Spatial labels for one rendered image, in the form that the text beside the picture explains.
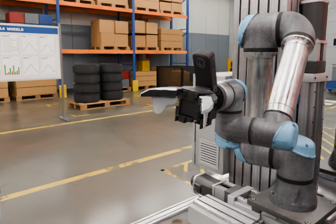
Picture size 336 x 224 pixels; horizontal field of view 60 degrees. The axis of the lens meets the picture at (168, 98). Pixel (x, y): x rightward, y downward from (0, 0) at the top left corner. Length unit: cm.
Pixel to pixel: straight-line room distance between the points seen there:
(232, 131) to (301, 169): 33
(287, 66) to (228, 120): 23
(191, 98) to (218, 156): 79
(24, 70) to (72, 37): 542
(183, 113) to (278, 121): 25
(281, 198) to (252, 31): 56
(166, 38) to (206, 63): 1136
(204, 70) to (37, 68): 555
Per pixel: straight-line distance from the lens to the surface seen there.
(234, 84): 80
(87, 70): 739
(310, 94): 125
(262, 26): 102
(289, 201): 108
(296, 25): 99
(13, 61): 601
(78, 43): 1135
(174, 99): 67
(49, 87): 977
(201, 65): 66
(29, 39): 609
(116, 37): 1075
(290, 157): 104
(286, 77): 87
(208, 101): 58
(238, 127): 81
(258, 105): 105
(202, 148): 147
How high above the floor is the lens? 132
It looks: 8 degrees down
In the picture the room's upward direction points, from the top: straight up
